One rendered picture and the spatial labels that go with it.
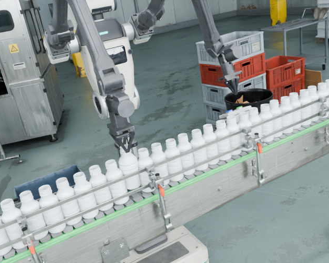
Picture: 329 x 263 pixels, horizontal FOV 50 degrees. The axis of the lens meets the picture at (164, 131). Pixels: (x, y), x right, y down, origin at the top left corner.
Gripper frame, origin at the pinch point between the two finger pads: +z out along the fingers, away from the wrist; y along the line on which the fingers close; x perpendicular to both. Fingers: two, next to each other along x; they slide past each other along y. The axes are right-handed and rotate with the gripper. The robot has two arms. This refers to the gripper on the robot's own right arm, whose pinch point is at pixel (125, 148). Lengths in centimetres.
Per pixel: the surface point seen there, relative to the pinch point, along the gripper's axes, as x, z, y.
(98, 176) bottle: -11.8, 5.7, 1.3
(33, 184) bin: -31, 26, -56
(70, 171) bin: -12, 27, -56
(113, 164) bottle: -6.2, 3.2, 1.9
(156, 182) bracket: 4.7, 10.9, 11.2
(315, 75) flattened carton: 305, 74, -174
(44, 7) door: 218, -52, -1195
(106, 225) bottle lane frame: -14.6, 22.8, 5.3
